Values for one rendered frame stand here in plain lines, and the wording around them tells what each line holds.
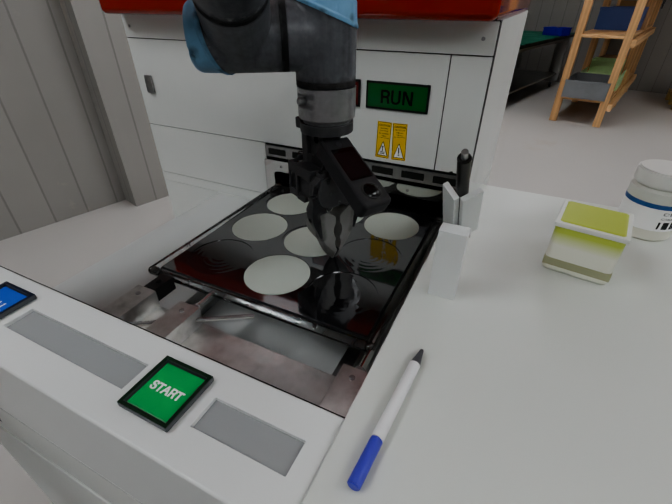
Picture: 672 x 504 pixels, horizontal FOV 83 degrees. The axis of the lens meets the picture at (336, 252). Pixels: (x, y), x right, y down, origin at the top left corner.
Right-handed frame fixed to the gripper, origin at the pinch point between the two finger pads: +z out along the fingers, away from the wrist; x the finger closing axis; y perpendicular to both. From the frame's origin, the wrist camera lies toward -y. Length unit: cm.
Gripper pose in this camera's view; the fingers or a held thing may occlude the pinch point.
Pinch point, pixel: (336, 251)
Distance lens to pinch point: 60.5
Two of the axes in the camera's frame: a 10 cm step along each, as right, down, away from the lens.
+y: -6.0, -4.4, 6.7
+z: 0.0, 8.3, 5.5
